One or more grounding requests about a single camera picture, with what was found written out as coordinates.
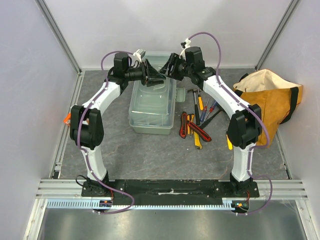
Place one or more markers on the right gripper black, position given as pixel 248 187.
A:
pixel 171 67

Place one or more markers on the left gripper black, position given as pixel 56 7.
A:
pixel 150 76

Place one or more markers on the green translucent tool box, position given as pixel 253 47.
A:
pixel 152 108

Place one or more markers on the yellow black utility knife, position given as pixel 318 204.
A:
pixel 190 118
pixel 197 142

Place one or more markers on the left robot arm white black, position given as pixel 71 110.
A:
pixel 86 125

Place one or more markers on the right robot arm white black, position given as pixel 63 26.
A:
pixel 245 124

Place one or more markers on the black long tool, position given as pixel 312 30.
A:
pixel 206 122

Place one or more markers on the orange screw box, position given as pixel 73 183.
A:
pixel 67 119

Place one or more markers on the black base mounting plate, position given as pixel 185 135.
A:
pixel 169 191

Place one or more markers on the mustard canvas tote bag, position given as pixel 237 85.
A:
pixel 278 99

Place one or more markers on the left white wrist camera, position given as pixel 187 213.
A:
pixel 139 55

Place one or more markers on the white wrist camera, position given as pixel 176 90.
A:
pixel 139 55
pixel 185 44

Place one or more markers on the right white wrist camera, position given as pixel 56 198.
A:
pixel 185 44

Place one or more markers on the yellow handle screwdriver upper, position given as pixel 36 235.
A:
pixel 200 100

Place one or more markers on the yellow handle screwdriver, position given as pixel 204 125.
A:
pixel 229 144
pixel 200 100

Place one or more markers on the hammer black handle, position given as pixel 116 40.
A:
pixel 196 108

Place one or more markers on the yellow handle screwdriver lower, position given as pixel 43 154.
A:
pixel 229 144

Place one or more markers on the blue grey cable duct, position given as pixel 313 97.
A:
pixel 104 205

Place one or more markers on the aluminium rail frame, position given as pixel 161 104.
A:
pixel 281 212

